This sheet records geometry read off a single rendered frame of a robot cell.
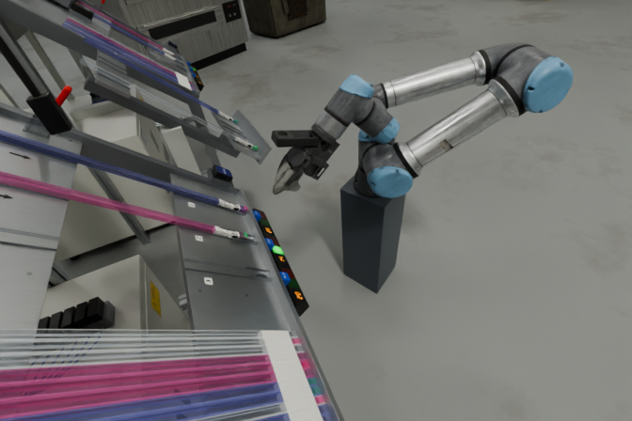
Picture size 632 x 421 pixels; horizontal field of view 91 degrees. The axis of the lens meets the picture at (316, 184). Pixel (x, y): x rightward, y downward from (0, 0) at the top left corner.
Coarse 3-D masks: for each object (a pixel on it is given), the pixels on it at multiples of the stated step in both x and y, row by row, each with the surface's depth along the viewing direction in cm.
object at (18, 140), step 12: (0, 132) 50; (24, 144) 52; (36, 144) 53; (60, 156) 55; (72, 156) 56; (84, 156) 58; (96, 168) 59; (108, 168) 60; (120, 168) 62; (144, 180) 65; (156, 180) 66; (180, 192) 70; (192, 192) 72; (216, 204) 76
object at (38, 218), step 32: (0, 128) 52; (0, 160) 47; (32, 160) 51; (64, 160) 56; (0, 192) 43; (32, 192) 46; (0, 224) 40; (32, 224) 42; (0, 256) 36; (32, 256) 39; (0, 288) 34; (32, 288) 36; (0, 320) 32; (32, 320) 33
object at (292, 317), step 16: (240, 192) 87; (256, 224) 77; (256, 240) 74; (272, 272) 66; (288, 304) 60; (288, 320) 59; (304, 336) 55; (320, 368) 51; (320, 384) 50; (336, 416) 46
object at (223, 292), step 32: (224, 192) 85; (224, 224) 72; (192, 256) 57; (224, 256) 63; (256, 256) 70; (192, 288) 51; (224, 288) 55; (256, 288) 61; (192, 320) 46; (224, 320) 50; (256, 320) 54
